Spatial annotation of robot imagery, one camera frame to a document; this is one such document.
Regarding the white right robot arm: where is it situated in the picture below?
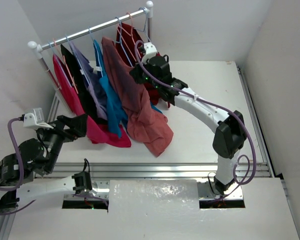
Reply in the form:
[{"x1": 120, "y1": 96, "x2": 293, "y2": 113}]
[{"x1": 129, "y1": 55, "x2": 247, "y2": 196}]

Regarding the salmon pink t-shirt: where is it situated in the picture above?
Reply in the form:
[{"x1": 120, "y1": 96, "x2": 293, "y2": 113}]
[{"x1": 101, "y1": 37, "x2": 174, "y2": 157}]

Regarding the blue hanger at rack end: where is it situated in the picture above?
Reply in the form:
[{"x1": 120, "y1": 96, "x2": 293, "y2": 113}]
[{"x1": 139, "y1": 7, "x2": 153, "y2": 42}]

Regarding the silver clothes rack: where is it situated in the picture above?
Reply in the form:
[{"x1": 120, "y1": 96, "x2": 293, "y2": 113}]
[{"x1": 27, "y1": 0, "x2": 155, "y2": 91}]

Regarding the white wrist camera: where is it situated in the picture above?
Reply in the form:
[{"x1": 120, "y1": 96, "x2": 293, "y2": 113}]
[
  {"x1": 141, "y1": 42, "x2": 158, "y2": 64},
  {"x1": 23, "y1": 107, "x2": 54, "y2": 130}
]

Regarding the teal blue t-shirt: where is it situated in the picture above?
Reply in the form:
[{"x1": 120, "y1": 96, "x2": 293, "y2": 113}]
[{"x1": 93, "y1": 40, "x2": 128, "y2": 139}]

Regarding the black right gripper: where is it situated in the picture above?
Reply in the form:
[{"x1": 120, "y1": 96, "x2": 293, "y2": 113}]
[{"x1": 131, "y1": 58, "x2": 162, "y2": 90}]

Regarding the dark red t-shirt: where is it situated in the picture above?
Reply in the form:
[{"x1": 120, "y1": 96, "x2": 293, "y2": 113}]
[{"x1": 130, "y1": 28, "x2": 161, "y2": 113}]

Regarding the black t-shirt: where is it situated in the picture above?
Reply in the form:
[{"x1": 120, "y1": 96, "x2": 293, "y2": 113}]
[{"x1": 60, "y1": 45, "x2": 108, "y2": 125}]

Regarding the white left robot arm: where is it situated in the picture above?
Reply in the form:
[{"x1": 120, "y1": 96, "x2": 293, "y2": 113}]
[{"x1": 0, "y1": 112, "x2": 92, "y2": 216}]

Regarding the aluminium rail frame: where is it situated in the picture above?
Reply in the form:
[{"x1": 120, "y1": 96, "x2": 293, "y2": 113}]
[{"x1": 0, "y1": 61, "x2": 282, "y2": 240}]

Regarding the light blue wire hanger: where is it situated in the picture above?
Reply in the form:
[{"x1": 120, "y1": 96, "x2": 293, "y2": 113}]
[{"x1": 115, "y1": 21, "x2": 136, "y2": 67}]

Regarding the magenta pink t-shirt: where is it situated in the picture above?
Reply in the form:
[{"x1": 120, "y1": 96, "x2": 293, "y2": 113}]
[{"x1": 52, "y1": 54, "x2": 132, "y2": 148}]

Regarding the pink wire hanger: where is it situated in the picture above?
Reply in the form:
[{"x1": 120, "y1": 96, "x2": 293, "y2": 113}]
[{"x1": 126, "y1": 12, "x2": 136, "y2": 44}]

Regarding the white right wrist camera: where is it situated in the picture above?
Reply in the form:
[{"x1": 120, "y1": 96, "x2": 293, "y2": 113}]
[{"x1": 141, "y1": 42, "x2": 158, "y2": 64}]

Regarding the lavender purple t-shirt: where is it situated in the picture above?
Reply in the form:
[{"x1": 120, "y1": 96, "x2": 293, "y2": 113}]
[{"x1": 69, "y1": 42, "x2": 108, "y2": 121}]

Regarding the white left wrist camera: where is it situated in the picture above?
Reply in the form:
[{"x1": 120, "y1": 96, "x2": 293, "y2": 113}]
[{"x1": 23, "y1": 107, "x2": 54, "y2": 130}]

